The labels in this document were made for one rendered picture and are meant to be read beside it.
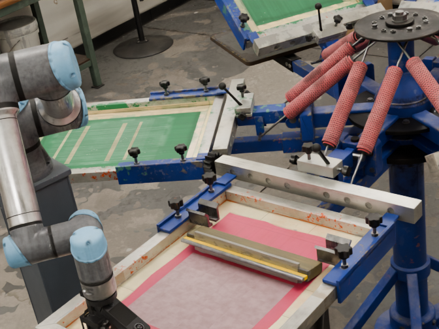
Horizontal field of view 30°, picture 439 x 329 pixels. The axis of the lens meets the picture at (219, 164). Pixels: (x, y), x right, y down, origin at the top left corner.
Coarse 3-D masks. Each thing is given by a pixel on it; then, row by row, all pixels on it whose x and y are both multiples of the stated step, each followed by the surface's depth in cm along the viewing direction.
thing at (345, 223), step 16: (224, 192) 252; (240, 192) 250; (256, 192) 249; (256, 208) 247; (272, 208) 243; (288, 208) 239; (304, 208) 237; (320, 208) 236; (192, 224) 242; (320, 224) 234; (336, 224) 230; (352, 224) 226; (160, 240) 232; (128, 256) 227; (144, 256) 228; (128, 272) 223; (320, 288) 203; (80, 304) 211; (304, 304) 198; (320, 304) 198; (48, 320) 207; (64, 320) 207; (288, 320) 194; (304, 320) 193
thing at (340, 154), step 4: (332, 152) 254; (336, 152) 254; (340, 152) 253; (344, 152) 253; (348, 152) 253; (328, 156) 252; (332, 156) 252; (336, 156) 251; (340, 156) 251; (344, 156) 251; (348, 156) 251; (352, 156) 253; (344, 160) 250; (348, 160) 252; (352, 160) 254; (344, 164) 250; (348, 164) 252; (352, 164) 254; (320, 176) 242; (324, 176) 242
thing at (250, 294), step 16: (272, 240) 231; (288, 240) 230; (304, 240) 229; (320, 240) 228; (304, 256) 222; (240, 272) 219; (256, 272) 218; (224, 288) 214; (240, 288) 213; (256, 288) 212; (272, 288) 211; (288, 288) 210; (304, 288) 210; (208, 304) 209; (224, 304) 208; (240, 304) 207; (256, 304) 206; (272, 304) 205; (288, 304) 205; (192, 320) 204; (208, 320) 203; (224, 320) 203; (240, 320) 202; (256, 320) 201; (272, 320) 200
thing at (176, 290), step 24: (240, 216) 245; (264, 240) 231; (168, 264) 227; (192, 264) 226; (216, 264) 224; (144, 288) 219; (168, 288) 218; (192, 288) 216; (216, 288) 215; (144, 312) 210; (168, 312) 208; (192, 312) 207
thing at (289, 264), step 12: (204, 240) 228; (216, 240) 225; (228, 240) 224; (204, 252) 230; (240, 252) 221; (252, 252) 218; (264, 252) 216; (240, 264) 222; (276, 264) 214; (288, 264) 212; (276, 276) 215
